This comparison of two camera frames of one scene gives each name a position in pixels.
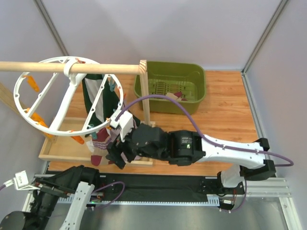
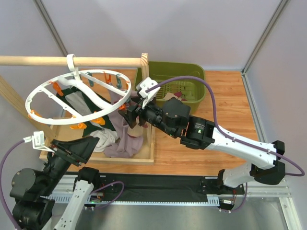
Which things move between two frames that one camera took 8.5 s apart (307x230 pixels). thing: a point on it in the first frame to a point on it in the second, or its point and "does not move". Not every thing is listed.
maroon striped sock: [100, 146] to [135, 132]
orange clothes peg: [31, 81] to [56, 86]
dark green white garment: [109, 103] to [80, 102]
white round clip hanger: [71, 69] to [73, 62]
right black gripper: [123, 149] to [138, 111]
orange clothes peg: [40, 120] to [80, 126]
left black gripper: [48, 188] to [65, 155]
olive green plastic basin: [184, 81] does not move
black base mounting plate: [163, 187] does not move
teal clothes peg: [94, 134] to [91, 83]
